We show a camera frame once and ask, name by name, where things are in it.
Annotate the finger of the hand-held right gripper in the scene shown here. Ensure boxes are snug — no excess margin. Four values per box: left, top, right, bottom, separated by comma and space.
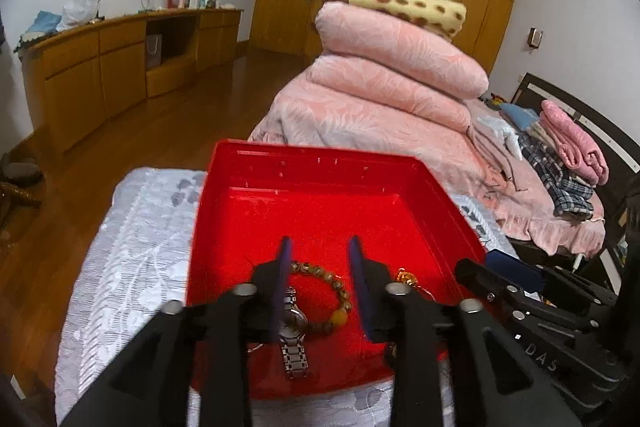
484, 249, 618, 303
454, 258, 543, 315

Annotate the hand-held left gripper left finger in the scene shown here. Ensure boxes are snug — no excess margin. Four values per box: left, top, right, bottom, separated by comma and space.
60, 236, 296, 427

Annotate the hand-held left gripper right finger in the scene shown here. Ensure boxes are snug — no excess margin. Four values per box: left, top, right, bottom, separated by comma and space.
347, 235, 583, 427

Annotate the brown bead bracelet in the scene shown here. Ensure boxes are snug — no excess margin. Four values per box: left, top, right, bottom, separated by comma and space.
290, 261, 353, 335

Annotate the amber pendant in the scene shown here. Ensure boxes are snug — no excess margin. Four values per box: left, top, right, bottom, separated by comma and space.
392, 269, 433, 295

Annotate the silver wristwatch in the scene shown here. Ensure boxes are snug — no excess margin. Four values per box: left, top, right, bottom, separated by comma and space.
272, 287, 311, 380

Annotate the red plastic box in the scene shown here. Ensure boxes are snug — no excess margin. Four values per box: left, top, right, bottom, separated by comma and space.
185, 139, 488, 400

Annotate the plaid cloth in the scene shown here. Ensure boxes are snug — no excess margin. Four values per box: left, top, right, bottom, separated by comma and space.
517, 132, 596, 220

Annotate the beige cloth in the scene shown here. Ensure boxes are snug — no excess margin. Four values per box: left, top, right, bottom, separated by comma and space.
467, 117, 526, 188

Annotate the white cloth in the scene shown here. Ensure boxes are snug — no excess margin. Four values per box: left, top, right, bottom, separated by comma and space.
477, 116, 521, 158

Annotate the folded pink blanket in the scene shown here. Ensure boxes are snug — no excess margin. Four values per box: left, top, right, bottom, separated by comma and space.
540, 100, 610, 186

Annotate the blue pillow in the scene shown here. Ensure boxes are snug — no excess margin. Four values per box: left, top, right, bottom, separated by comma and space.
500, 103, 541, 130

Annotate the white floral bedspread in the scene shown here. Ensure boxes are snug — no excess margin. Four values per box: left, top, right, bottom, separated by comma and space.
54, 167, 516, 427

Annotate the pink bedsheet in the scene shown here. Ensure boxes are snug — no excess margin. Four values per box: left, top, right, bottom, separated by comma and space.
248, 72, 606, 256

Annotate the dark bed headboard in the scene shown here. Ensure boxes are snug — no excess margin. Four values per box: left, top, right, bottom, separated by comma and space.
512, 73, 640, 228

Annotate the folded pink quilt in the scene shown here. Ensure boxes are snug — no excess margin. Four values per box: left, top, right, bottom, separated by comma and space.
305, 52, 473, 132
315, 2, 490, 98

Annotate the grey paper bag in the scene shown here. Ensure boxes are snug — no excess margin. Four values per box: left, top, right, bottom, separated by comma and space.
146, 34, 163, 68

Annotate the giraffe pattern pillow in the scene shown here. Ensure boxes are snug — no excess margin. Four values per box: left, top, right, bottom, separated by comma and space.
320, 0, 467, 42

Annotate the dark round cushion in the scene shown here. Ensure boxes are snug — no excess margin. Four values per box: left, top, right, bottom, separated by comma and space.
0, 152, 45, 185

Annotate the wooden sideboard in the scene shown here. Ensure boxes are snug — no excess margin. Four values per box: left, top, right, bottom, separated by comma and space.
20, 8, 245, 152

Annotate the white plastic bag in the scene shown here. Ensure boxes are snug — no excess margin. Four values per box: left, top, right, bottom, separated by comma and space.
57, 0, 101, 30

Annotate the light blue cloth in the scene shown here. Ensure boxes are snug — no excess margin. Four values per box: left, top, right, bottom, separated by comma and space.
15, 11, 63, 52

